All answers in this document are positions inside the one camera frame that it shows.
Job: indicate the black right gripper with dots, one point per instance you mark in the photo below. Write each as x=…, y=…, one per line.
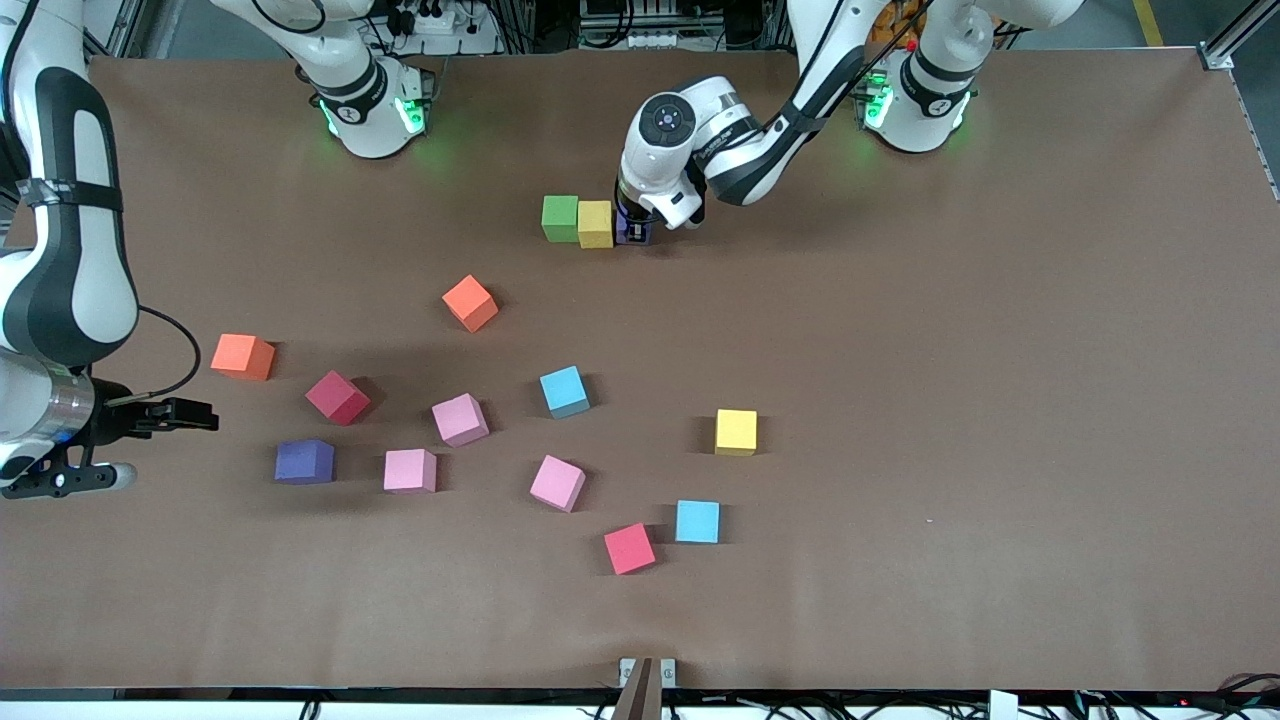
x=112, y=420

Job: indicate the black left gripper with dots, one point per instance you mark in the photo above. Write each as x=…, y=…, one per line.
x=630, y=217

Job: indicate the purple foam cube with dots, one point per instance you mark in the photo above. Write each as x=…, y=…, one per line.
x=303, y=460
x=620, y=238

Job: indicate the yellow foam cube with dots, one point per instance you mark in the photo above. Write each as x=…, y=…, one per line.
x=596, y=222
x=736, y=430

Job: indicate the green foam cube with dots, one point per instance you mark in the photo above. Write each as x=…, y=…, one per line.
x=560, y=215

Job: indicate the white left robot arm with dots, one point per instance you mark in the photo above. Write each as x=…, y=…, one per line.
x=650, y=165

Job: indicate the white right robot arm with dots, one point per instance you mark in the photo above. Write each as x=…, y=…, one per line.
x=95, y=290

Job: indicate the orange foam cube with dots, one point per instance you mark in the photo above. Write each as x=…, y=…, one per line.
x=240, y=355
x=470, y=302

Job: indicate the crimson foam cube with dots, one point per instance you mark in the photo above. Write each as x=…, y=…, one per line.
x=336, y=396

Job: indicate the teal blue foam cube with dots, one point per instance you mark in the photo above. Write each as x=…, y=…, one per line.
x=563, y=390

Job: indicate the metal equipment rack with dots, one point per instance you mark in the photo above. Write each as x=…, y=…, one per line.
x=640, y=40

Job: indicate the pink foam cube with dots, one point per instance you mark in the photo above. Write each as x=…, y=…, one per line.
x=459, y=418
x=556, y=482
x=409, y=469

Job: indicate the white power strip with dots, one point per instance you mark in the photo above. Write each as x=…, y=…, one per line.
x=435, y=25

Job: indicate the light blue foam cube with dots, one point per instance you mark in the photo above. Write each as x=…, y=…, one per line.
x=697, y=521

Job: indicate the red foam cube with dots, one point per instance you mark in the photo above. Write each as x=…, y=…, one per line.
x=629, y=548

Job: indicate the orange fruit net bag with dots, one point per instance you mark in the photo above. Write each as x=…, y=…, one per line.
x=900, y=25

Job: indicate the brown table cover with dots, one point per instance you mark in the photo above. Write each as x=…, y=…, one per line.
x=1000, y=450

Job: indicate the white paper tag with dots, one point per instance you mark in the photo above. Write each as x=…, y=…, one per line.
x=1003, y=707

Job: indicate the aluminium frame profile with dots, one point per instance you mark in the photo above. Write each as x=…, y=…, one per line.
x=1225, y=50
x=125, y=42

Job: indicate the small metal bracket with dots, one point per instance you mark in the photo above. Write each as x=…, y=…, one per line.
x=668, y=672

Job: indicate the aluminium frame post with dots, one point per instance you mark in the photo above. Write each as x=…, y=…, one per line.
x=638, y=695

